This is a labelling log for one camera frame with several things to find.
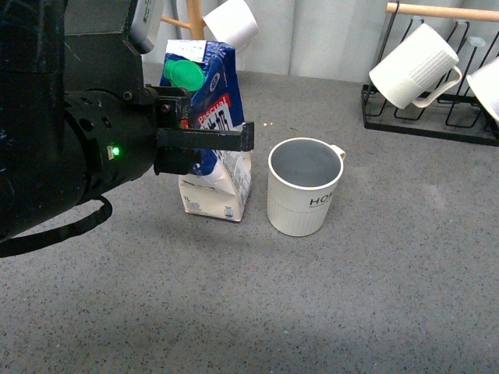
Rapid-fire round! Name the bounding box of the blue white milk carton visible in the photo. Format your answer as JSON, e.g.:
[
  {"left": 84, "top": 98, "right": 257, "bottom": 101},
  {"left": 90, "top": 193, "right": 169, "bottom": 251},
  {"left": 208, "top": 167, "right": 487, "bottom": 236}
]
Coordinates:
[{"left": 165, "top": 40, "right": 252, "bottom": 222}]

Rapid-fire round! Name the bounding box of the white mug on tree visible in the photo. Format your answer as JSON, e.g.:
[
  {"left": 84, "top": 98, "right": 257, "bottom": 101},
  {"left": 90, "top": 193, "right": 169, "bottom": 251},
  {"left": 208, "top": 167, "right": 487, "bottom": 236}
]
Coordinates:
[{"left": 203, "top": 0, "right": 259, "bottom": 51}]

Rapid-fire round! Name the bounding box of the cream ribbed HOME cup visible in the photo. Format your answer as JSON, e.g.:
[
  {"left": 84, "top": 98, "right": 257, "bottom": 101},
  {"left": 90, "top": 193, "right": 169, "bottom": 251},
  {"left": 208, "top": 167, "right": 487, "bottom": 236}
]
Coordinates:
[{"left": 267, "top": 137, "right": 346, "bottom": 237}]

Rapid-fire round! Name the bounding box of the white mug black handle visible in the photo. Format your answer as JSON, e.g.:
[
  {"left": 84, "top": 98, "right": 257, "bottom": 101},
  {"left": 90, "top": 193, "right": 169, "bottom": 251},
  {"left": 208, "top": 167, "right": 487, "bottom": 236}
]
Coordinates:
[{"left": 466, "top": 58, "right": 499, "bottom": 124}]

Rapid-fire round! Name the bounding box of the wooden mug tree stand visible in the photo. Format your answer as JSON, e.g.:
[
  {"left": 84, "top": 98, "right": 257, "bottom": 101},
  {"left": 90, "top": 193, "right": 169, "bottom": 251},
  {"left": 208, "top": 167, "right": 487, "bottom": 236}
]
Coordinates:
[{"left": 161, "top": 0, "right": 206, "bottom": 40}]

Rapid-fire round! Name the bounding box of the cream ribbed hanging mug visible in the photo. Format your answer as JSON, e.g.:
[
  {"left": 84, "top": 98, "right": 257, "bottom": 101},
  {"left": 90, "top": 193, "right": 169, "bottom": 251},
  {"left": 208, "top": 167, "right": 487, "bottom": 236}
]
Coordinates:
[{"left": 369, "top": 23, "right": 462, "bottom": 109}]

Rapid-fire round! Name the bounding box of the black wire mug rack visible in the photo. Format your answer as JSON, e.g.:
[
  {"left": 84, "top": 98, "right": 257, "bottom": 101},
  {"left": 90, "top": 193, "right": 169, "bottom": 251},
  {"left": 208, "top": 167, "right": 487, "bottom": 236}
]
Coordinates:
[{"left": 361, "top": 2, "right": 498, "bottom": 146}]

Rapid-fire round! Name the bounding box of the black sleeved cable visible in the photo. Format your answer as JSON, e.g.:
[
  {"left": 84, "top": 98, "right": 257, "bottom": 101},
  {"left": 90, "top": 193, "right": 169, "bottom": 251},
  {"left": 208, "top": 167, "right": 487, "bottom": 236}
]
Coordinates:
[{"left": 0, "top": 194, "right": 114, "bottom": 259}]

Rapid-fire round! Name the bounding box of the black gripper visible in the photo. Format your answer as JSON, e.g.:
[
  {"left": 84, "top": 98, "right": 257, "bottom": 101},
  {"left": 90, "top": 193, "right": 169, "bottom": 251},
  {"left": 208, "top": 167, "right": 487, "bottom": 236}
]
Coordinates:
[{"left": 65, "top": 84, "right": 254, "bottom": 203}]

